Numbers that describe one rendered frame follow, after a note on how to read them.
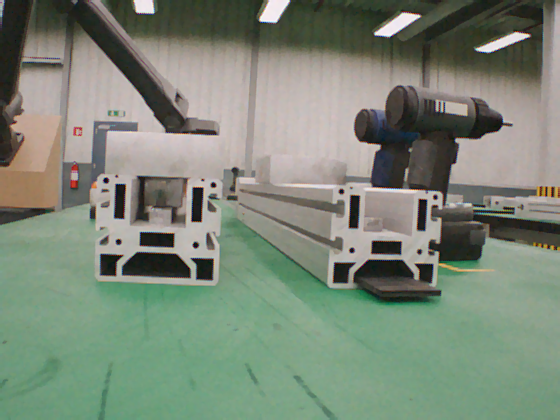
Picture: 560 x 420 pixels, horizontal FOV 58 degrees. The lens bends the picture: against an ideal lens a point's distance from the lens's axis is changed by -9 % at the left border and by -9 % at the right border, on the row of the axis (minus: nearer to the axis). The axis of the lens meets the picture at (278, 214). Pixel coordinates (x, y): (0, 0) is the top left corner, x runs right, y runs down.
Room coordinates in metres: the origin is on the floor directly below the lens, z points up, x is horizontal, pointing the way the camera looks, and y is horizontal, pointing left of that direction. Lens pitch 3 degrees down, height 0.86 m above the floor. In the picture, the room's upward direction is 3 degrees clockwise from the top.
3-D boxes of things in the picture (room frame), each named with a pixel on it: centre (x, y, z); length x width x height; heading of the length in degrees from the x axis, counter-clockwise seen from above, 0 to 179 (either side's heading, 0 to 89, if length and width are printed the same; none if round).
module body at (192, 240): (0.82, 0.16, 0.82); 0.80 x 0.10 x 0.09; 10
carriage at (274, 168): (0.85, -0.03, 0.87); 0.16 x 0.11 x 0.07; 10
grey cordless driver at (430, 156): (0.71, -0.23, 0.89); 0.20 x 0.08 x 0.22; 108
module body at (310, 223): (0.85, -0.03, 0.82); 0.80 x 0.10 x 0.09; 10
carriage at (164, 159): (0.57, 0.12, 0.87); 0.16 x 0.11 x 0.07; 10
